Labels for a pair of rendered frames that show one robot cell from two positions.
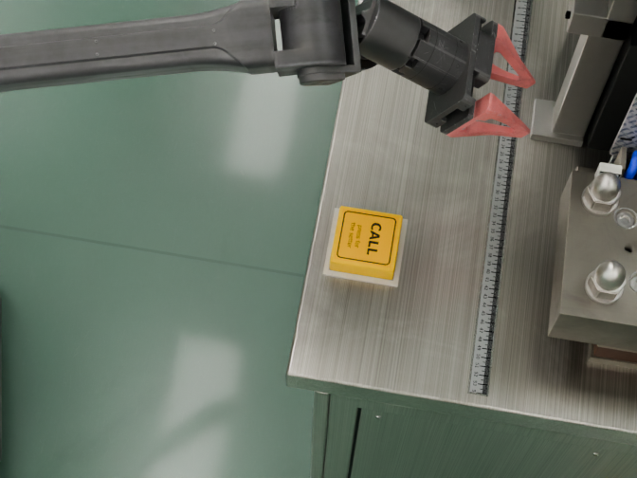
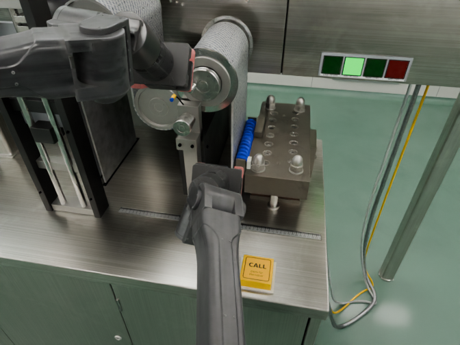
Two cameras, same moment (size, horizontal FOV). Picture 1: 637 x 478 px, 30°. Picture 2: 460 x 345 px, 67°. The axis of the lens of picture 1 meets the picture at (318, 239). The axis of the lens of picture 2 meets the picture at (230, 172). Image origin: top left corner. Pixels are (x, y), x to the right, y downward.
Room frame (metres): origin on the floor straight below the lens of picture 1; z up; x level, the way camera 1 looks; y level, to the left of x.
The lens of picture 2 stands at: (0.61, 0.42, 1.57)
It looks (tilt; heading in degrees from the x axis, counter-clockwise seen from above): 39 degrees down; 273
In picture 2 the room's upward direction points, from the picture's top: straight up
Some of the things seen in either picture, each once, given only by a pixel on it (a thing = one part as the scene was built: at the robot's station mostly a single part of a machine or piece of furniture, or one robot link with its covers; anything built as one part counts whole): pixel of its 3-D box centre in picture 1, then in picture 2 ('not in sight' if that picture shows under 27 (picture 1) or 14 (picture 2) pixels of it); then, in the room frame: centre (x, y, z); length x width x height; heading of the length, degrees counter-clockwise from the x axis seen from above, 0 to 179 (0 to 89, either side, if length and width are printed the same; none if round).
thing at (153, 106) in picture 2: not in sight; (174, 85); (0.80, -0.44, 1.17); 0.26 x 0.12 x 0.12; 82
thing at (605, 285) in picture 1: (609, 277); (297, 163); (0.48, -0.28, 1.05); 0.04 x 0.04 x 0.04
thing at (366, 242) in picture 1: (366, 242); (257, 272); (0.57, -0.05, 0.91); 0.07 x 0.07 x 0.02; 82
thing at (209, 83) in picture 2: not in sight; (203, 83); (0.70, -0.29, 1.25); 0.07 x 0.02 x 0.07; 172
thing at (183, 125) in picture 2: not in sight; (183, 126); (0.74, -0.23, 1.18); 0.04 x 0.02 x 0.04; 172
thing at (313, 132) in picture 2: not in sight; (311, 153); (0.41, -0.44, 0.96); 0.10 x 0.03 x 0.11; 82
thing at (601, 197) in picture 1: (605, 189); (258, 161); (0.57, -0.28, 1.05); 0.04 x 0.04 x 0.04
